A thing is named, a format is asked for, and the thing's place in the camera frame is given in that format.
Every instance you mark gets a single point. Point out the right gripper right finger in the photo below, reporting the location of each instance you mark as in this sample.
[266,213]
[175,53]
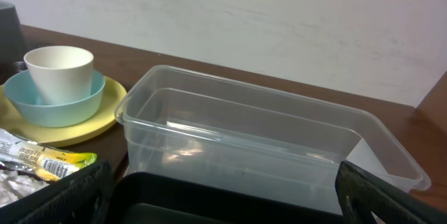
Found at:
[362,197]

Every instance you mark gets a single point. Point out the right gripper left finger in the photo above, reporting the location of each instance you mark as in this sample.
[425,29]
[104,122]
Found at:
[81,197]

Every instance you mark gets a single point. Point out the green yellow snack wrapper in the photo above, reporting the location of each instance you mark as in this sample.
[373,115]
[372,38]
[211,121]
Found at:
[47,163]

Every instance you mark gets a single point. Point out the white tissue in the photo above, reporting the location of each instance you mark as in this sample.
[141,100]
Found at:
[15,186]

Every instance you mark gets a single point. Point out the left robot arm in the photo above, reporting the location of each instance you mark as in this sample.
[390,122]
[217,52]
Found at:
[13,45]

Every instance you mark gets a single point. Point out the black tray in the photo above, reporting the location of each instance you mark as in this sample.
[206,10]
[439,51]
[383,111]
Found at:
[148,198]

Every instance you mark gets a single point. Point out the yellow plate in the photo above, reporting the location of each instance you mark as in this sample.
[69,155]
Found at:
[103,119]

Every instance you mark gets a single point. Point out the white cup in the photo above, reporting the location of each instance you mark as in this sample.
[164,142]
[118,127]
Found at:
[62,74]

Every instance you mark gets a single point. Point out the light blue bowl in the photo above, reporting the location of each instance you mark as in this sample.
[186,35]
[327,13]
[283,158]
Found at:
[21,91]

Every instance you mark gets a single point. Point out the clear plastic container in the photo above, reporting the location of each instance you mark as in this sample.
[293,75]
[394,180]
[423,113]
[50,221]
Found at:
[255,140]

